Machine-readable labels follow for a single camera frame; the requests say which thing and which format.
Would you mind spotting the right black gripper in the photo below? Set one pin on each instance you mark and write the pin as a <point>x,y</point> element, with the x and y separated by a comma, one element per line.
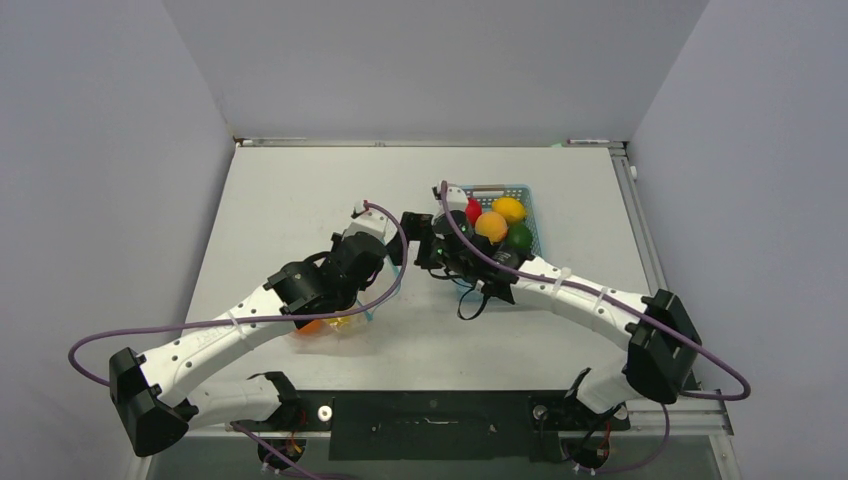
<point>420,229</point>

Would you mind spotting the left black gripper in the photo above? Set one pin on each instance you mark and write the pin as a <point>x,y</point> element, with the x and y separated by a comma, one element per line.
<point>361,287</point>

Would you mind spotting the red apple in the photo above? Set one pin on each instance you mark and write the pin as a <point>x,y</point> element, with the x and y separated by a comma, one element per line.
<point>473,211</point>

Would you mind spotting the blue plastic basket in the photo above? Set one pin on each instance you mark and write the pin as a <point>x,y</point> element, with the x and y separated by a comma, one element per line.
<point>533,199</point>

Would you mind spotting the clear zip top bag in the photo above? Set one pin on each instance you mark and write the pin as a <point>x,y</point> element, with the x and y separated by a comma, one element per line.
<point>362,319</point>

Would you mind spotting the orange yellow mango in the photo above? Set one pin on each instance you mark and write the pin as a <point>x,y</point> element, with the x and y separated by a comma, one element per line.
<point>338,323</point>

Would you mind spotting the peach fruit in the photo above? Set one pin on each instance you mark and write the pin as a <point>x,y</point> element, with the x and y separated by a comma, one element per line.
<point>492,226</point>

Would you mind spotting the orange fruit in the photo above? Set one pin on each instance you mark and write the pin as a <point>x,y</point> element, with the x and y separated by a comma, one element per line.
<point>312,328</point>

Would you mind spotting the yellow lemon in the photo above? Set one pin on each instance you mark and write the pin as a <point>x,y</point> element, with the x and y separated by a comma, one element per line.
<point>511,209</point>

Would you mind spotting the green lime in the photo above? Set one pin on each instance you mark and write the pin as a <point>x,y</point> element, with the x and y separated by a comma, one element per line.
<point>520,237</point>

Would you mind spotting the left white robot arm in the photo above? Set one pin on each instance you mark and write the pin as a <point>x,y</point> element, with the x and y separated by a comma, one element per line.
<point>162,393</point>

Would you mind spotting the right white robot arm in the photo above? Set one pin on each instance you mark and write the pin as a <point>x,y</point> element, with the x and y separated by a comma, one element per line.
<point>655,333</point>

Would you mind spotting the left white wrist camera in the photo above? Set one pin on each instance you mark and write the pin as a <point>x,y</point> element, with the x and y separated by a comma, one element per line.
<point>368,221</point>

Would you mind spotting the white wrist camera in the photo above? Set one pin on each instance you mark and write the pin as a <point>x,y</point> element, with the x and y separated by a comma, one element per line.
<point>368,221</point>
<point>455,198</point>

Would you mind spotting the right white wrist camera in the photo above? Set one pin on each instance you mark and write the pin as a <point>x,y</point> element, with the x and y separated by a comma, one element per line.
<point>455,198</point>

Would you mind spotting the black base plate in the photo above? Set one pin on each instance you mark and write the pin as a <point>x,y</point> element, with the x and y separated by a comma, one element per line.
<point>435,425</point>

